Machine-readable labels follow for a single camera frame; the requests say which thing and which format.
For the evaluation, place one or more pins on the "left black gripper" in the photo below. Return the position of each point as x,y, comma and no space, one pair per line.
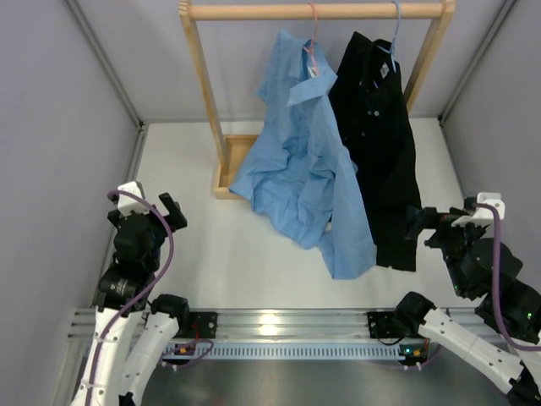
175,216

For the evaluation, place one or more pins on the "black shirt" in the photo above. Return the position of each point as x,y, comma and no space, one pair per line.
372,118

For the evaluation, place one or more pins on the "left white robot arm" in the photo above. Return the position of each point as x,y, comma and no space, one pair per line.
131,332

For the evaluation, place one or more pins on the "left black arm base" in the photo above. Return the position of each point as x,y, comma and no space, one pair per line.
202,324

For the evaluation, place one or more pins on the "light blue shirt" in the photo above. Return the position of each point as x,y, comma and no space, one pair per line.
297,172

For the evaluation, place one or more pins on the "grey slotted cable duct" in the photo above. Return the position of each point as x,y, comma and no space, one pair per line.
287,351

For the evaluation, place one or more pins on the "aluminium frame rail left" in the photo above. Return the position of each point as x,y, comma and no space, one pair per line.
100,56

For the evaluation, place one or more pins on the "pink wire hanger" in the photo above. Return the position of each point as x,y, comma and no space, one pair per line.
313,38

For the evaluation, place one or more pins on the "blue wire hanger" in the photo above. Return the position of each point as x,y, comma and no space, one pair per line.
393,38

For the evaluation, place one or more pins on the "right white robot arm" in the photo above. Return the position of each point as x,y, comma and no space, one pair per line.
480,267

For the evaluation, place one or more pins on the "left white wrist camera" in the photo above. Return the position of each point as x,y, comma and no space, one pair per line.
130,195

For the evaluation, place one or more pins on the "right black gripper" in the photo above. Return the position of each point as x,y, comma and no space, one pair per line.
441,222

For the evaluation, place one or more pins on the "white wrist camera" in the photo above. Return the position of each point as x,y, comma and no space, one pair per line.
479,209
130,195

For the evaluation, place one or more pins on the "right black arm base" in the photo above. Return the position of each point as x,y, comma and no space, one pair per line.
382,327

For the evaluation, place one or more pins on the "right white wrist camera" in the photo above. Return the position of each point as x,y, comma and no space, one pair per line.
479,209

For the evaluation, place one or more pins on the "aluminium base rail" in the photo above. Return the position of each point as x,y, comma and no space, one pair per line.
349,325

